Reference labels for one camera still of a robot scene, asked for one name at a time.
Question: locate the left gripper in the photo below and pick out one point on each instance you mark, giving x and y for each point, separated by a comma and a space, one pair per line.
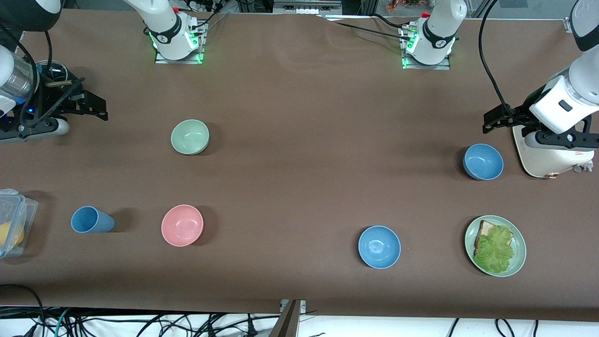
522, 112

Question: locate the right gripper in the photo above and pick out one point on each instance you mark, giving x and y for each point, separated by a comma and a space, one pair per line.
55, 102

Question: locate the green bowl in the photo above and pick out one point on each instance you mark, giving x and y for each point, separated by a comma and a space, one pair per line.
189, 136

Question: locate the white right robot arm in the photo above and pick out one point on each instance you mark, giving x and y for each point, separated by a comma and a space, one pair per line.
164, 23

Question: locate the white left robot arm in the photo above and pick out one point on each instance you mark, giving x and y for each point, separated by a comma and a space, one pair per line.
440, 28

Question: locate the blue bowl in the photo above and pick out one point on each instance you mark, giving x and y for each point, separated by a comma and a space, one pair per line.
483, 161
379, 246

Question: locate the pink bowl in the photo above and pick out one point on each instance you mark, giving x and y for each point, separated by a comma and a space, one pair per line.
182, 225

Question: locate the dark blue mug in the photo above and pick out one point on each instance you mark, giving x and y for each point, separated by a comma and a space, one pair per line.
56, 71

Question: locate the white toaster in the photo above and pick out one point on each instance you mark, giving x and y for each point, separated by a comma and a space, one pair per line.
545, 161

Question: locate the clear plastic container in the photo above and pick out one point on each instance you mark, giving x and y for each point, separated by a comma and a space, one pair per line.
28, 210

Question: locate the blue ribbed cup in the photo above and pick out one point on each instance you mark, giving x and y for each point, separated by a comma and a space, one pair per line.
91, 220

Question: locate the white bread slice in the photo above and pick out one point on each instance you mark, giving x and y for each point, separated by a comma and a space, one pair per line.
484, 229

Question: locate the green lettuce leaf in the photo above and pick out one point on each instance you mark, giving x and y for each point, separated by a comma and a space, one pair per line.
496, 250

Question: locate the green plate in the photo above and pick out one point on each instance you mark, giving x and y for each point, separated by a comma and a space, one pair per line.
518, 252

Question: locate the yellow round fruit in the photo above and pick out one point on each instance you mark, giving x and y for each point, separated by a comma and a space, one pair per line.
11, 234

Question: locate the colourful packaged items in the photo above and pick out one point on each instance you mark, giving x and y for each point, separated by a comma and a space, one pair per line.
405, 4

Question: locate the white power strip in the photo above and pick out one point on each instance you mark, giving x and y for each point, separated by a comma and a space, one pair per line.
206, 4

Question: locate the dark metal beam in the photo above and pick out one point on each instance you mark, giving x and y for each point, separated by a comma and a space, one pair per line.
286, 323

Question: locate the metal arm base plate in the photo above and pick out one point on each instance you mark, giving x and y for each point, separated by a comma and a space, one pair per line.
180, 60
426, 65

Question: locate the aluminium frame profile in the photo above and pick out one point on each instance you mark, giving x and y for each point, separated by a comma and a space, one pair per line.
568, 24

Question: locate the silver metal bracket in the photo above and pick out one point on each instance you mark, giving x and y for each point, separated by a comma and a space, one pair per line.
303, 305

